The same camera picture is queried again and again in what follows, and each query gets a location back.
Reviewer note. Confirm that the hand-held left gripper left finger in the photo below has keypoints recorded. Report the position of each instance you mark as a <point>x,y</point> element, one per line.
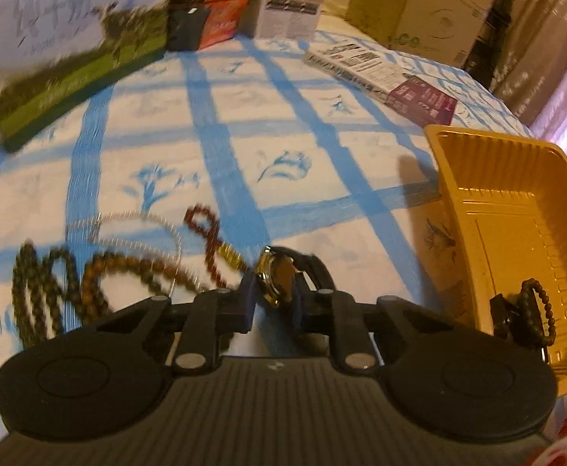
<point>247,301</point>

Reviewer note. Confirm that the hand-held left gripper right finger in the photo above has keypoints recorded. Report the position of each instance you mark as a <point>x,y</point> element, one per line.
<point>299,303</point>

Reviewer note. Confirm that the gold faced black wristwatch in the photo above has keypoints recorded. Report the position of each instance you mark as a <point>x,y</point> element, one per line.
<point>276,276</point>

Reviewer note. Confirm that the yellow plastic tray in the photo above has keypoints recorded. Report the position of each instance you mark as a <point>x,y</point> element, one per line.
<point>507,204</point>

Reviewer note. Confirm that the blue checked tablecloth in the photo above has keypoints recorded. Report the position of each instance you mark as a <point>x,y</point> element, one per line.
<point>288,121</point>

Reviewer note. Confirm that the white maroon book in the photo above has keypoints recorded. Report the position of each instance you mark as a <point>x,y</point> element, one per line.
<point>375,73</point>

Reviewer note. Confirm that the red instant noodle bowl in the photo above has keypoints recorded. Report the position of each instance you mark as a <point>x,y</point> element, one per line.
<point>201,24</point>

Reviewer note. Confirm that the white product box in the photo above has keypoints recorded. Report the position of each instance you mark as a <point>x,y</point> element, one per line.
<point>283,5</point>

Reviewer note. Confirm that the white green milk carton box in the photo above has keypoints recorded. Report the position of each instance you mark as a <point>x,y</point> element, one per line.
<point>70,34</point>

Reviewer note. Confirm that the large cardboard box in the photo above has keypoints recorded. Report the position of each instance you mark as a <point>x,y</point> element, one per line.
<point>419,5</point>

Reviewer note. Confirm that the stack of black crates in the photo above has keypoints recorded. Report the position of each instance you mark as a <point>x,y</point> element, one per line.
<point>485,39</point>

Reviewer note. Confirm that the brown patterned curtain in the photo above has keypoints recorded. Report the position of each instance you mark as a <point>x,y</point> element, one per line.
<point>541,34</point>

